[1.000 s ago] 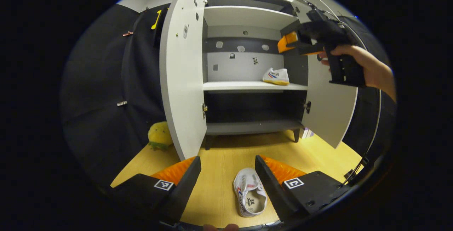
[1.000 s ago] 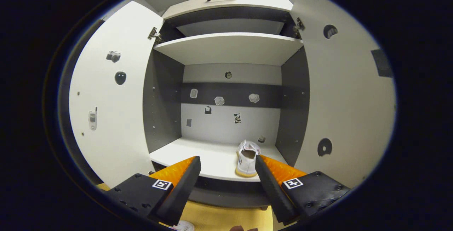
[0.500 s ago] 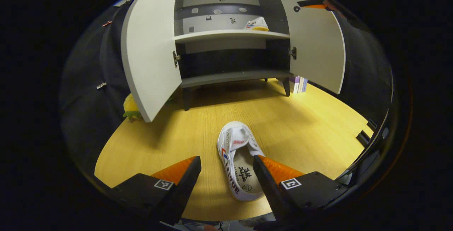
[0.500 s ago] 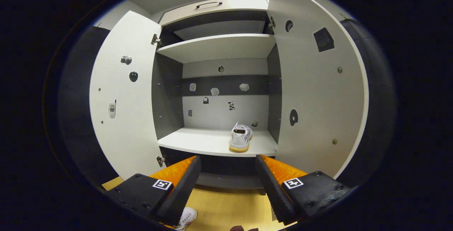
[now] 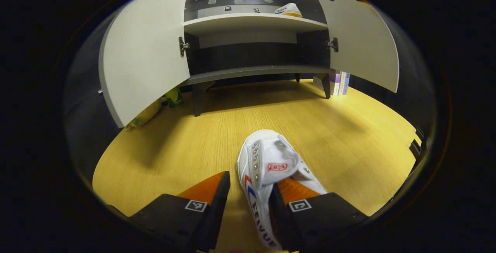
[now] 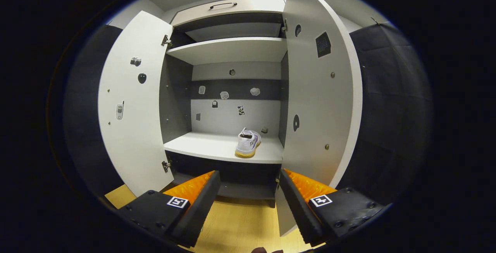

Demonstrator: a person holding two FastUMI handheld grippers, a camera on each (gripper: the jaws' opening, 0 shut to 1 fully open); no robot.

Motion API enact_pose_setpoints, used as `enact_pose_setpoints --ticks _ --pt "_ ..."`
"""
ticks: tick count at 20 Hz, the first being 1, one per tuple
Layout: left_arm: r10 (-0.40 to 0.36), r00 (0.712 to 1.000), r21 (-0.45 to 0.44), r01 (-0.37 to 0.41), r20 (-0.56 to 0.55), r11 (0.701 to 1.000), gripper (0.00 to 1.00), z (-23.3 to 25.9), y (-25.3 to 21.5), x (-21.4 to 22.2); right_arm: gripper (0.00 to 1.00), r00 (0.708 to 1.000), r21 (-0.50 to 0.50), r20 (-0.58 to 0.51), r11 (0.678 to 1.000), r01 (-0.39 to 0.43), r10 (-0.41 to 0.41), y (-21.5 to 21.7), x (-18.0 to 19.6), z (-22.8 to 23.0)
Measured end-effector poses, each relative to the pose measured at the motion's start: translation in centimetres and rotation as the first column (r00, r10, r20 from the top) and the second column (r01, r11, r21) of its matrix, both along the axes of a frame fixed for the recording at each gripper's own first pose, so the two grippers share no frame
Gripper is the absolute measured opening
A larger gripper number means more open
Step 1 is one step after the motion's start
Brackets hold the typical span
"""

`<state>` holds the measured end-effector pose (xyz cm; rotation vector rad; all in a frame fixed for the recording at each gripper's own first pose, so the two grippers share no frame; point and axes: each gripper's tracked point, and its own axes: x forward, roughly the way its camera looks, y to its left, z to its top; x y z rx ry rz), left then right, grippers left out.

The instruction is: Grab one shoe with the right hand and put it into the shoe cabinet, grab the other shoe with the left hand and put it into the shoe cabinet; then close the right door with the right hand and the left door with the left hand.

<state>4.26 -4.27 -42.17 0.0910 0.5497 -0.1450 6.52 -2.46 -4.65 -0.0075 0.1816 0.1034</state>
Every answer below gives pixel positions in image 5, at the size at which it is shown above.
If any yellow plush toy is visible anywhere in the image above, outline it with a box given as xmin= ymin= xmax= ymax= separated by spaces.
xmin=125 ymin=98 xmax=162 ymax=131

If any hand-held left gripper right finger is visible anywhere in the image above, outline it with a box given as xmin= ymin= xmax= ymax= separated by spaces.
xmin=269 ymin=178 xmax=369 ymax=251

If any green can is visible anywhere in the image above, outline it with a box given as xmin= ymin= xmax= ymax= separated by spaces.
xmin=165 ymin=88 xmax=184 ymax=109

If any white canvas shoe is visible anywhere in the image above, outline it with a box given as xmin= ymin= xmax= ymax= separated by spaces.
xmin=236 ymin=129 xmax=328 ymax=250
xmin=274 ymin=3 xmax=303 ymax=18

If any white shoe cabinet door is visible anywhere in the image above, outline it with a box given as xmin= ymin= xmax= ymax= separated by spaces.
xmin=98 ymin=0 xmax=198 ymax=128
xmin=300 ymin=0 xmax=400 ymax=93

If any white shoe cabinet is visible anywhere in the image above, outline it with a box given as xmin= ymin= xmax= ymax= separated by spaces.
xmin=180 ymin=0 xmax=338 ymax=117

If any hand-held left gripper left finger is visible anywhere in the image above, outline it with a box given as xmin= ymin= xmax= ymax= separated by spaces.
xmin=128 ymin=171 xmax=231 ymax=251

